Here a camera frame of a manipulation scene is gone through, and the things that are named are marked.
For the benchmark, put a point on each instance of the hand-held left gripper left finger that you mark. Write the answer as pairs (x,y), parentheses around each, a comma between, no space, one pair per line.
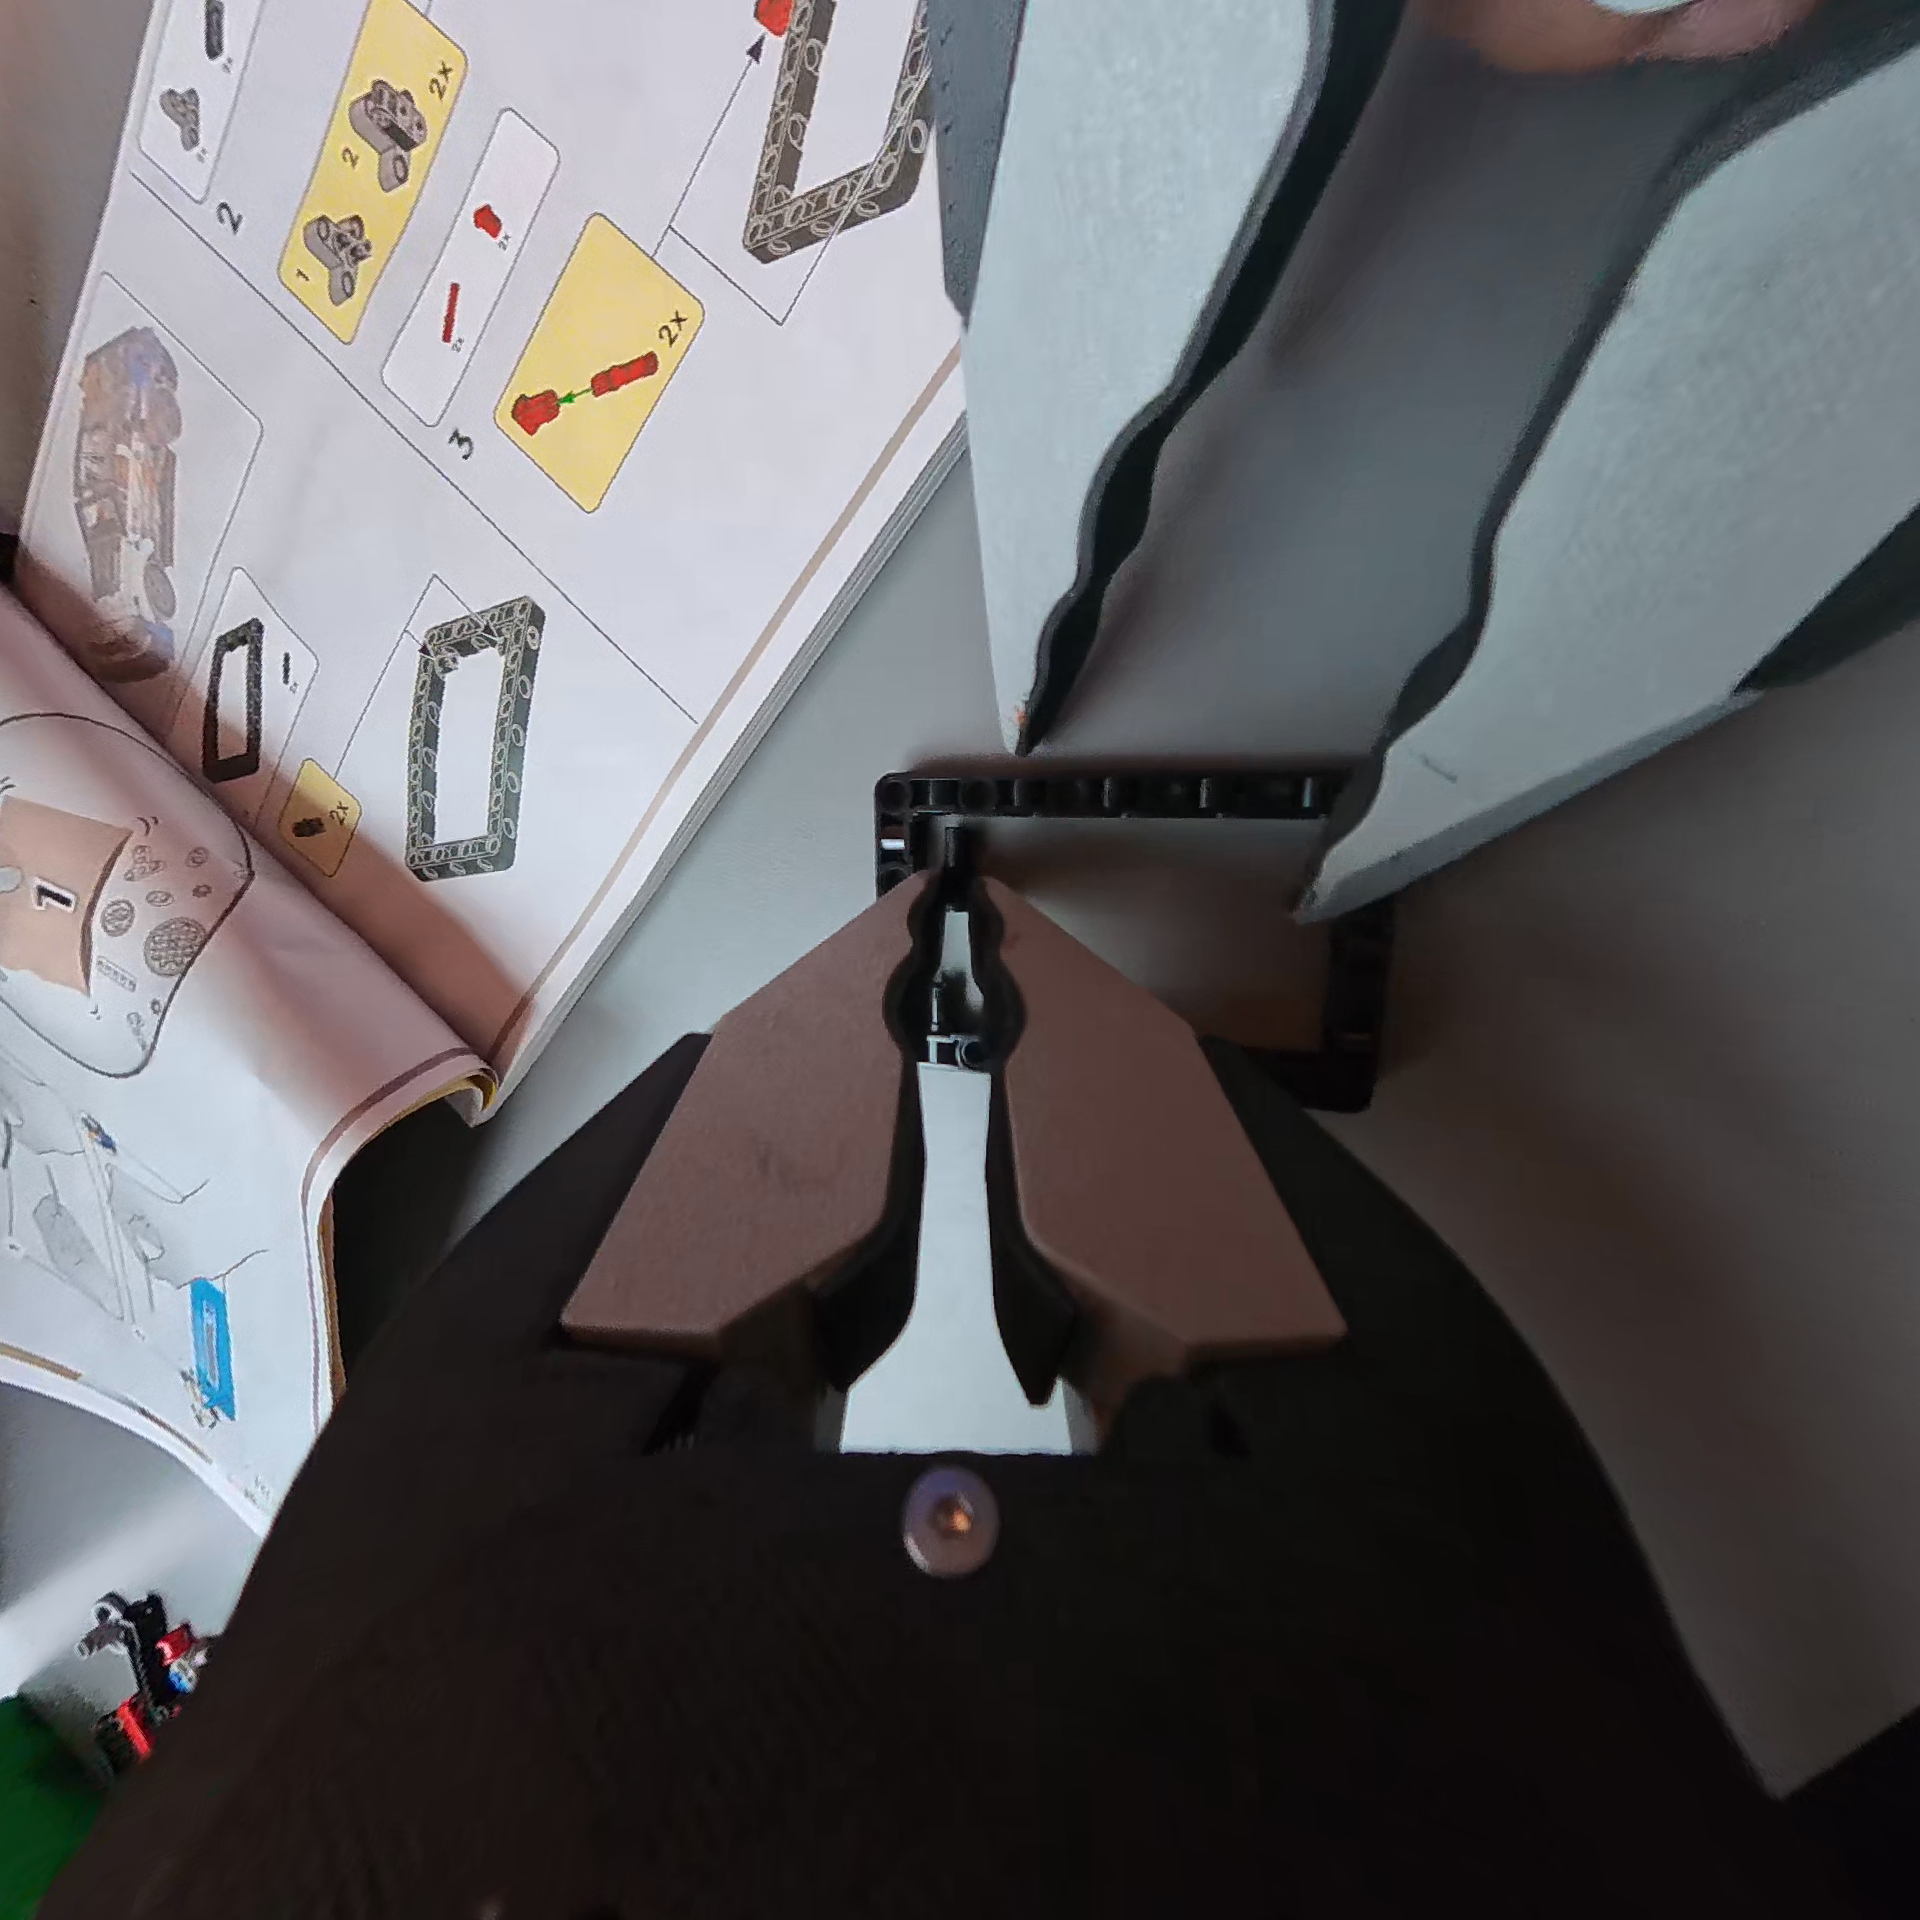
(765,1170)

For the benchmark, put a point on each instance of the black rectangular lego frame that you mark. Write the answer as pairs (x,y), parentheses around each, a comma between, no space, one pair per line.
(1125,790)

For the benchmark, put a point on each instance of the person's right hand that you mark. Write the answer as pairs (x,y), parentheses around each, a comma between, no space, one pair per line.
(1634,33)

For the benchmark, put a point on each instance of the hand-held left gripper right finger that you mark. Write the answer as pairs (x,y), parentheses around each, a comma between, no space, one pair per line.
(1156,1183)

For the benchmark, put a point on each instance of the small black lego pin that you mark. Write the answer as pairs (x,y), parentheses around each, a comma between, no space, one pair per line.
(955,857)

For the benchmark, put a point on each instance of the partly built lego assembly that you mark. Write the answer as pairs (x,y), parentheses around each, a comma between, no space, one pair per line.
(144,1665)

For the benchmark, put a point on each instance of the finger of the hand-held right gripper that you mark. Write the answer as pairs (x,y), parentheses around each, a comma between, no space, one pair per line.
(1110,225)
(1725,480)

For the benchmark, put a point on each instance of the green plastic bin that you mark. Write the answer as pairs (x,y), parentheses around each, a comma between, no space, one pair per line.
(36,1817)

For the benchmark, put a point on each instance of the lego instruction booklet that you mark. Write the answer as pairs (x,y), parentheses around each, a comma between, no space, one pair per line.
(600,601)

